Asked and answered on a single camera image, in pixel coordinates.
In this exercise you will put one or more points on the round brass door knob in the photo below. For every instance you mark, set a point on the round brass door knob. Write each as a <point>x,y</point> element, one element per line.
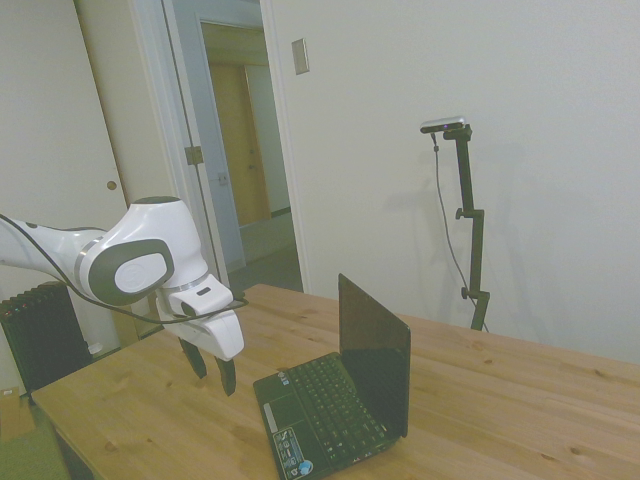
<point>112,186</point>

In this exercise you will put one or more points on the black jointed camera stand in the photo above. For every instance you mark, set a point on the black jointed camera stand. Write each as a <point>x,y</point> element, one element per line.
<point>467,175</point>

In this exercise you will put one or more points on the beige wall switch plate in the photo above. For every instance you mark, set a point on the beige wall switch plate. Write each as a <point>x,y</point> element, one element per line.
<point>300,56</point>

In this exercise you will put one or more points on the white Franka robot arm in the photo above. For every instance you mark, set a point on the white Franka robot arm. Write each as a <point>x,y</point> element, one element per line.
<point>150,235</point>

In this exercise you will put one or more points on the brass door hinge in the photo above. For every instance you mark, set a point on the brass door hinge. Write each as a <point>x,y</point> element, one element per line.
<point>193,155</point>

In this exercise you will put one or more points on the small cardboard box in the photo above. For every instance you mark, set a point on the small cardboard box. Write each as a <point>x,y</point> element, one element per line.
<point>12,415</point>

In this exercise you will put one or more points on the grey camera on stand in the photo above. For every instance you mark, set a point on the grey camera on stand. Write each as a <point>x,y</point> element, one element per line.
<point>442,125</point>

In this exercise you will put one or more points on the wooden hallway door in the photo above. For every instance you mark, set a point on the wooden hallway door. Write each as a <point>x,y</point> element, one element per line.
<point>235,150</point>

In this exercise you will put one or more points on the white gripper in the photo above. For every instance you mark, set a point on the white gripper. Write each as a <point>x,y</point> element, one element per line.
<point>220,335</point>

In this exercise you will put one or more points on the white open room door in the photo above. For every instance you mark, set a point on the white open room door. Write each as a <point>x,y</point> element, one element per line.
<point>145,100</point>

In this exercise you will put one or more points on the black ribbed radiator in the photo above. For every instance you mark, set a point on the black ribbed radiator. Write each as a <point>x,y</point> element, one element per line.
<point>40,335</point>

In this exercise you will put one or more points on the white closet door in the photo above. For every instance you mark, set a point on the white closet door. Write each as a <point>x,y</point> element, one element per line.
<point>45,125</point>

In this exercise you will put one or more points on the black Asus laptop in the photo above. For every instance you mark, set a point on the black Asus laptop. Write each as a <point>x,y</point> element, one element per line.
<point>375,340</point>

